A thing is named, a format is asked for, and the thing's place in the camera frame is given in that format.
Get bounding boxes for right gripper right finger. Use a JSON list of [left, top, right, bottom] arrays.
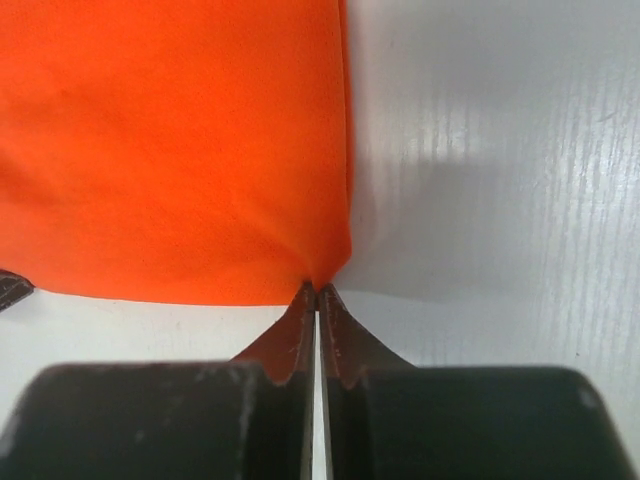
[[318, 286, 631, 479]]

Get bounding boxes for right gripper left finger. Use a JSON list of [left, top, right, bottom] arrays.
[[1, 284, 316, 479]]

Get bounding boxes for orange t shirt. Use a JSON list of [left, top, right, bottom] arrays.
[[1, 1, 353, 305]]

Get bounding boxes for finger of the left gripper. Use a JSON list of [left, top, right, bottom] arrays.
[[0, 270, 34, 312]]

